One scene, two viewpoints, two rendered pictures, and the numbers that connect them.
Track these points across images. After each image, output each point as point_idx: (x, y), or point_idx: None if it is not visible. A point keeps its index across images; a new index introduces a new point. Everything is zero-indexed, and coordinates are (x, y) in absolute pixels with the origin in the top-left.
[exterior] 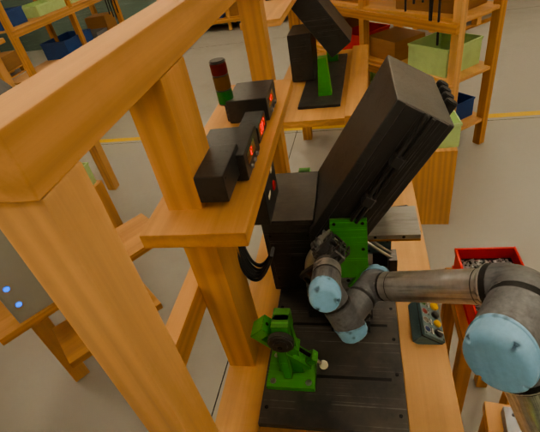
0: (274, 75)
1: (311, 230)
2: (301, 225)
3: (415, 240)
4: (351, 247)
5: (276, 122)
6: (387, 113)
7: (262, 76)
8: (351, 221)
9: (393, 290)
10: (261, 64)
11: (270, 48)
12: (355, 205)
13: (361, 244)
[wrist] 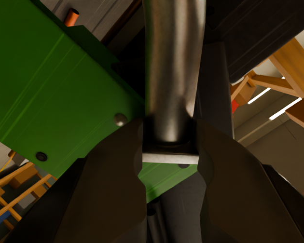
0: (279, 70)
1: (225, 65)
2: (259, 36)
3: (12, 150)
4: (70, 139)
5: None
6: None
7: (299, 69)
8: (148, 217)
9: None
10: None
11: (296, 91)
12: (171, 225)
13: (60, 163)
